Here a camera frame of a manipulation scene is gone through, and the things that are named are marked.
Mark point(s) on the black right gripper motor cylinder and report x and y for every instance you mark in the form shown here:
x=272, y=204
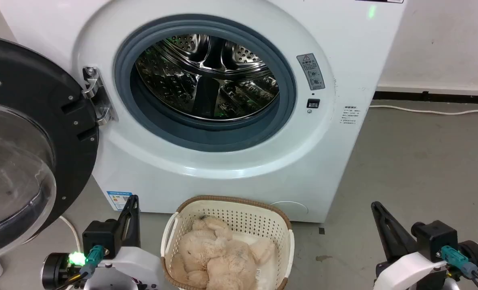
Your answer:
x=475, y=257

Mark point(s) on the cream plastic laundry basket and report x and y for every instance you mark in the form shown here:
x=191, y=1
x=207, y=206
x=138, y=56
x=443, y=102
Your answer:
x=243, y=215

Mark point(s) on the grey warning sticker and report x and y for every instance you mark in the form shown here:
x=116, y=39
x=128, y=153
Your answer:
x=310, y=71

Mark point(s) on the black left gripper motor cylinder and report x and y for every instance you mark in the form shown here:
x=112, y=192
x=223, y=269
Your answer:
x=53, y=270

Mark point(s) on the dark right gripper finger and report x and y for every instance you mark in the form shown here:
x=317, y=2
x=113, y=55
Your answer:
x=402, y=237
x=385, y=237

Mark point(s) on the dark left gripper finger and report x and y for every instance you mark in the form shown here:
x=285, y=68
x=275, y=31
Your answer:
x=135, y=225
x=124, y=225

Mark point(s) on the stainless steel washer drum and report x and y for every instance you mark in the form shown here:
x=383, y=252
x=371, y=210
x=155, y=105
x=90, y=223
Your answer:
x=174, y=88

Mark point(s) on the white front-load washing machine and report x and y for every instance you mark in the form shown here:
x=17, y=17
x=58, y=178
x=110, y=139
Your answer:
x=343, y=161

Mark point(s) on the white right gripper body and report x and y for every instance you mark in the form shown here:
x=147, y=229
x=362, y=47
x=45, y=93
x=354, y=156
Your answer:
x=408, y=272

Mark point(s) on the black round washer door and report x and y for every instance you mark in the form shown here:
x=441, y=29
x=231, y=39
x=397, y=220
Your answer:
x=21, y=76

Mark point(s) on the grey rubber door gasket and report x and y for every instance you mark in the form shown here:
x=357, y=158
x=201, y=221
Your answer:
x=124, y=82

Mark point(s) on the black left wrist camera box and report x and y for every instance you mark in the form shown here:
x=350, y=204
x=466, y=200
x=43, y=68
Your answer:
x=100, y=235

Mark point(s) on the round white filter cover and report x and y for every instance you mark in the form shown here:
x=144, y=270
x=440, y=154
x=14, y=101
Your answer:
x=291, y=208

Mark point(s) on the chrome door hinge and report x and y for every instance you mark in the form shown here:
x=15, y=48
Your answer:
x=96, y=94

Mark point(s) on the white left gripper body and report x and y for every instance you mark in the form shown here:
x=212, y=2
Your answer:
x=136, y=262

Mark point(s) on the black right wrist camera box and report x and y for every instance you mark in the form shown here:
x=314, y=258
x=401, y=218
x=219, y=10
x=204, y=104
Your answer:
x=436, y=237

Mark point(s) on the blue energy label sticker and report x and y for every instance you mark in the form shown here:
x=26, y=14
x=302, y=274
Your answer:
x=118, y=200

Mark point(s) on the beige plush toy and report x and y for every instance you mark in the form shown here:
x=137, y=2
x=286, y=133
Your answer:
x=214, y=257

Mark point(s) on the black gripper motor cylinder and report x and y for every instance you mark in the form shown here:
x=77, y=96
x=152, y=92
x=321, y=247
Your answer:
x=53, y=270
x=475, y=257

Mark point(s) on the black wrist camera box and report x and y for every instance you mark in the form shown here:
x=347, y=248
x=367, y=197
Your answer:
x=436, y=237
x=100, y=235

